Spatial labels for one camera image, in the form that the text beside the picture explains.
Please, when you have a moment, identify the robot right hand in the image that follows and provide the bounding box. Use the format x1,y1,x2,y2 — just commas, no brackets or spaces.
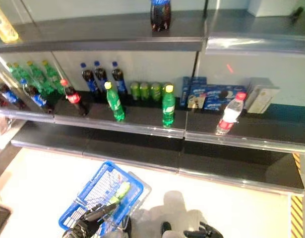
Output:
183,222,224,238

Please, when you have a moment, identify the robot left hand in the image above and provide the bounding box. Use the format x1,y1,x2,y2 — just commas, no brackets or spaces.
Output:
65,203,118,238

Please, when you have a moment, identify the blue plastic shopping basket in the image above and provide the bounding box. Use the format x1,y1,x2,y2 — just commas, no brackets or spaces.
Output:
58,160,152,236

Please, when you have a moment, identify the green soda bottle in basket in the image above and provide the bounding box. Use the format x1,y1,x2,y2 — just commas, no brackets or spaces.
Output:
109,181,131,204

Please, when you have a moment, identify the yellow drink bottle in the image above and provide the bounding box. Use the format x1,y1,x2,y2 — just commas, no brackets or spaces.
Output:
0,1,19,43

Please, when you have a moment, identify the grey robot torso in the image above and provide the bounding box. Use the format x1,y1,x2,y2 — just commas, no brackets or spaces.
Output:
126,215,185,238

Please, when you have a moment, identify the lowest dark shelf board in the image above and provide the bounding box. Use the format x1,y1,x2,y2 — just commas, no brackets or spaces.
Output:
10,122,305,197

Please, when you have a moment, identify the clear water bottle red label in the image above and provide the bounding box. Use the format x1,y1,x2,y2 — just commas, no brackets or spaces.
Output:
215,92,247,136

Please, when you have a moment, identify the green soda bottle yellow cap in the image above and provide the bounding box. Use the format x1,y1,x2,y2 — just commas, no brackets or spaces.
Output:
42,59,66,95
27,60,56,97
6,62,24,83
13,62,36,88
162,84,176,128
104,81,126,122

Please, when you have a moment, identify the cola bottle red cap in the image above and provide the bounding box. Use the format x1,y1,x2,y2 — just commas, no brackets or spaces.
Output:
60,79,89,117

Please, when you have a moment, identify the wide blue cookie box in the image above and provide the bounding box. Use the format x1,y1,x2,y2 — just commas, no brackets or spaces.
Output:
187,84,247,112

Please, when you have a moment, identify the cola bottle blue cap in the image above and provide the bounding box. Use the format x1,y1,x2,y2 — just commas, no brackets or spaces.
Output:
93,60,109,100
0,77,19,108
20,78,54,114
80,62,101,99
111,61,129,100

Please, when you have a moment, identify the upright blue cookie box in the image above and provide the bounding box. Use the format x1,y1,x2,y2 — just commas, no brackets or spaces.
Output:
179,76,208,110

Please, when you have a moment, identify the grey white carton box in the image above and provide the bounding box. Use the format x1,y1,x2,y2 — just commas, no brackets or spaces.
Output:
245,77,281,115

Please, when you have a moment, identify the wide dark store shelf board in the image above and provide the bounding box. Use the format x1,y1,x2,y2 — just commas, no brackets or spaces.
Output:
0,10,208,54

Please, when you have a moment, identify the cola bottle blue label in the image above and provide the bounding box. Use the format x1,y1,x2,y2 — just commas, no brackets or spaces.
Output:
150,0,172,32

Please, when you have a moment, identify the small black object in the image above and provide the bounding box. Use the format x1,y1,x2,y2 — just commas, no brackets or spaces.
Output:
291,6,305,23

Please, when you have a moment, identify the dark shelf board clear rail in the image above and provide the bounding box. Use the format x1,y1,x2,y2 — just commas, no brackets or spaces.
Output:
183,104,305,155
0,94,56,124
54,91,187,139

